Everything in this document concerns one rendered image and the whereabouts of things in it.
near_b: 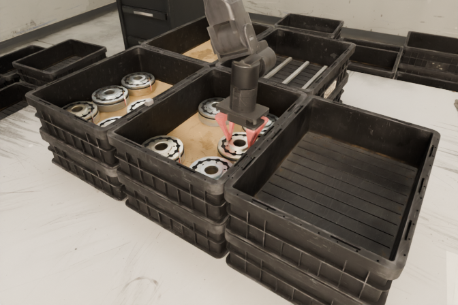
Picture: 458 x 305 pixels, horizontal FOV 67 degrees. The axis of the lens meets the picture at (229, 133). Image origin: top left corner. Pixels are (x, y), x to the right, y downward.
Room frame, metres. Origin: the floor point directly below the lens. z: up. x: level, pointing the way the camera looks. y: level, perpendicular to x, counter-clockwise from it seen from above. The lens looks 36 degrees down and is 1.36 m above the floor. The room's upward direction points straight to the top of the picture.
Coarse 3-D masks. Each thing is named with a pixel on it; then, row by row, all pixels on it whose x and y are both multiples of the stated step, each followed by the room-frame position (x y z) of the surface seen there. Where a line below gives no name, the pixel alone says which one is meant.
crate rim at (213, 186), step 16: (192, 80) 0.84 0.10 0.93; (304, 96) 0.75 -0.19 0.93; (144, 112) 0.68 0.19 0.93; (288, 112) 0.68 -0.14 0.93; (112, 128) 0.61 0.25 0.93; (272, 128) 0.62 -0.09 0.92; (112, 144) 0.58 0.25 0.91; (128, 144) 0.56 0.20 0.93; (256, 144) 0.56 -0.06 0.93; (144, 160) 0.53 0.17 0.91; (160, 160) 0.51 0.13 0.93; (240, 160) 0.51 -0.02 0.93; (176, 176) 0.49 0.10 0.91; (192, 176) 0.47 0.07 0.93; (208, 176) 0.46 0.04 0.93; (224, 176) 0.46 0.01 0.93; (208, 192) 0.45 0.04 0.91
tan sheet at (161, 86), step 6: (156, 84) 1.00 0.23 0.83; (162, 84) 1.00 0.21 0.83; (168, 84) 1.00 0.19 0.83; (156, 90) 0.97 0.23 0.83; (162, 90) 0.97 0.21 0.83; (132, 96) 0.93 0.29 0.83; (138, 96) 0.93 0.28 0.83; (144, 96) 0.93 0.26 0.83; (150, 96) 0.93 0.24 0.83; (132, 102) 0.89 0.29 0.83; (126, 108) 0.86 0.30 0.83; (102, 114) 0.83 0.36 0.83; (108, 114) 0.83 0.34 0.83; (114, 114) 0.83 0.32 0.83; (120, 114) 0.83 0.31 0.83; (102, 120) 0.80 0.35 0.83
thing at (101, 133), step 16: (128, 48) 1.06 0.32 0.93; (144, 48) 1.06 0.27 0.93; (96, 64) 0.94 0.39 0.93; (192, 64) 0.95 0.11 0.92; (64, 80) 0.85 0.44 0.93; (32, 96) 0.75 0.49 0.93; (160, 96) 0.75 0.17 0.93; (48, 112) 0.71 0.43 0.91; (64, 112) 0.68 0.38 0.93; (128, 112) 0.68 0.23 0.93; (80, 128) 0.64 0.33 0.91; (96, 128) 0.61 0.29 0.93
